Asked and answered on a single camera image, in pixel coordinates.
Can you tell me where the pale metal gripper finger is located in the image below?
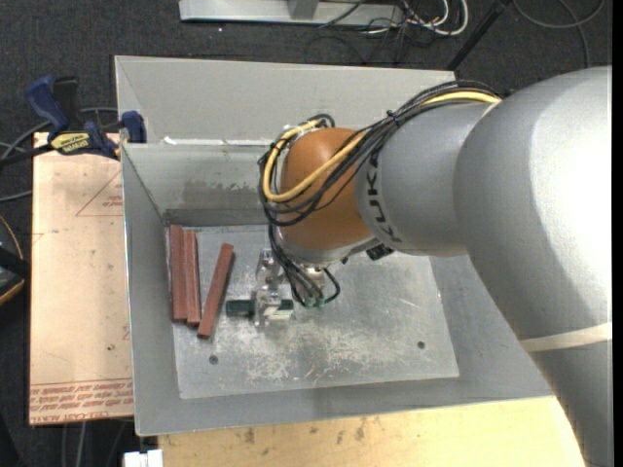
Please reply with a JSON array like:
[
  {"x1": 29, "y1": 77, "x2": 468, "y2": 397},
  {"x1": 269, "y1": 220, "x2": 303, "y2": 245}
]
[
  {"x1": 253, "y1": 289, "x2": 283, "y2": 309},
  {"x1": 252, "y1": 307, "x2": 294, "y2": 329}
]

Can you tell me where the dark green block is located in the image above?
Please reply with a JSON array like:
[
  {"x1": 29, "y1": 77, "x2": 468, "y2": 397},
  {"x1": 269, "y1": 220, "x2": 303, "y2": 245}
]
[{"x1": 225, "y1": 298, "x2": 295, "y2": 318}]

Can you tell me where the red-brown flat block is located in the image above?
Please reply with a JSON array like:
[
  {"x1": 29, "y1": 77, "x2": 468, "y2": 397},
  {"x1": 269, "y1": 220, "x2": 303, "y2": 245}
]
[
  {"x1": 183, "y1": 229, "x2": 202, "y2": 328},
  {"x1": 196, "y1": 242, "x2": 236, "y2": 341},
  {"x1": 167, "y1": 224, "x2": 189, "y2": 323}
]

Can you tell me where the grey metal bin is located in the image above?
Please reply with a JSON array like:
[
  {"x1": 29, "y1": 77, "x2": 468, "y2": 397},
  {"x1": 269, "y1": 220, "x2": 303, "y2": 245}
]
[{"x1": 114, "y1": 54, "x2": 554, "y2": 437}]

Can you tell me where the brown cardboard board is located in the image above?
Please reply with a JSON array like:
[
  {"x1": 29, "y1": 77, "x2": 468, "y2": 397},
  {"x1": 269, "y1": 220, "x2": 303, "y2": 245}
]
[{"x1": 28, "y1": 131, "x2": 135, "y2": 426}]

